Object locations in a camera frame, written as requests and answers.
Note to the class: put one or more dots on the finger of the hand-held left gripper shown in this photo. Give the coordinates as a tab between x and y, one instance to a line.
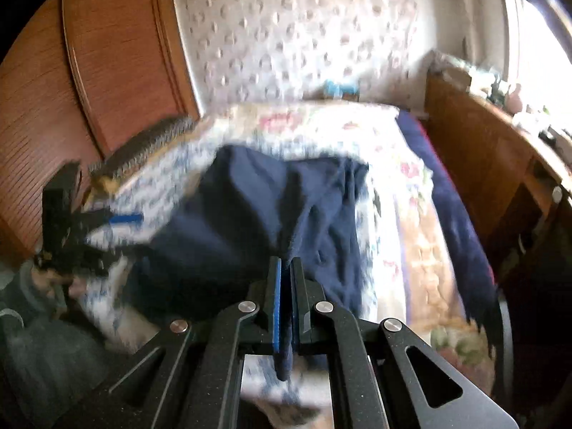
107	254
125	220

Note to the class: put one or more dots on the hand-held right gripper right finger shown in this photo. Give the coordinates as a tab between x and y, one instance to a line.
298	304

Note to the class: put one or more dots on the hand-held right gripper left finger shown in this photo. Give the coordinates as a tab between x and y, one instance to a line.
277	313

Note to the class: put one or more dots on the navy printed t-shirt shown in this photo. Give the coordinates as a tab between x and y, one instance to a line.
245	214

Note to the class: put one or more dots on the person's left forearm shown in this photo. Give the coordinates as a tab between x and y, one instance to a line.
22	290

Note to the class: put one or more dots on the person's left hand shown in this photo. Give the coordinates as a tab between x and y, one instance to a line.
51	281

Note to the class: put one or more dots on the dark circle-patterned mat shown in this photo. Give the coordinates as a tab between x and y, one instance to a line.
143	147

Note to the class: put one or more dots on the floral bedsheet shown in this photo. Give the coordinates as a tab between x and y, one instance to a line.
402	241

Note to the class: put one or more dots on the person's grey clothing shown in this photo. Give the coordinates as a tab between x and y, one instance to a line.
53	366

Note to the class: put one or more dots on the wooden wardrobe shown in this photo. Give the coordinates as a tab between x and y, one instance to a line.
111	53

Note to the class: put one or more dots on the navy blanket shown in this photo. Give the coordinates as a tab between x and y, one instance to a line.
451	214

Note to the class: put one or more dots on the blue plastic bag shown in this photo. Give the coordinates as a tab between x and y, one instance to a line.
339	88

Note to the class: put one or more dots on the wooden cabinet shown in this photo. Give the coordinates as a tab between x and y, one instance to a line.
473	143

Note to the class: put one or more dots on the black chair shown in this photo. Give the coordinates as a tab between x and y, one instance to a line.
536	321

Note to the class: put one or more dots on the flat cardboard box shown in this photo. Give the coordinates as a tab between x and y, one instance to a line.
456	76

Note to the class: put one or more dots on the pink figurine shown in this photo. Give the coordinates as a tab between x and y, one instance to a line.
516	97

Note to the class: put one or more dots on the window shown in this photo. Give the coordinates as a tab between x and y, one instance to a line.
545	53

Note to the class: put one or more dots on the circle-patterned wall cloth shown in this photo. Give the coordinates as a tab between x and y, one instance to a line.
290	31

